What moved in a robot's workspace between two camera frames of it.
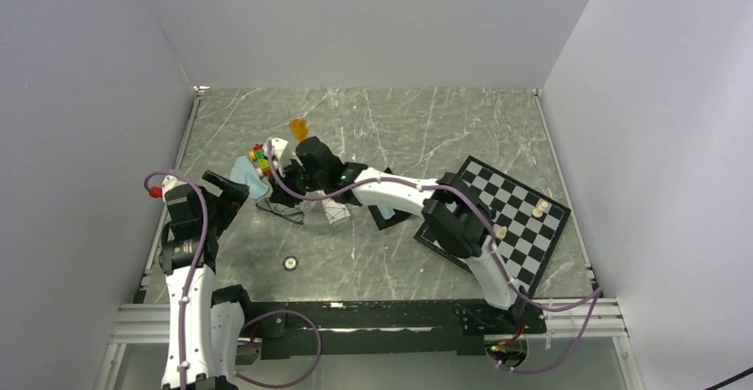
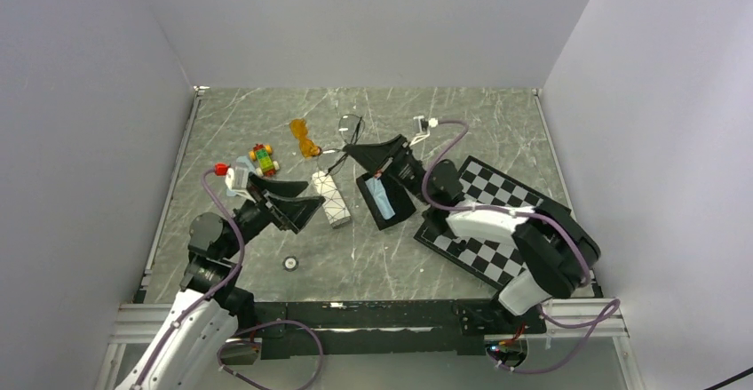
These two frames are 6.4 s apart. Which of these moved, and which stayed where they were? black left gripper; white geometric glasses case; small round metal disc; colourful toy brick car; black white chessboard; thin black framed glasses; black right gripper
Moved: thin black framed glasses; black right gripper; black left gripper
Stayed: white geometric glasses case; small round metal disc; colourful toy brick car; black white chessboard
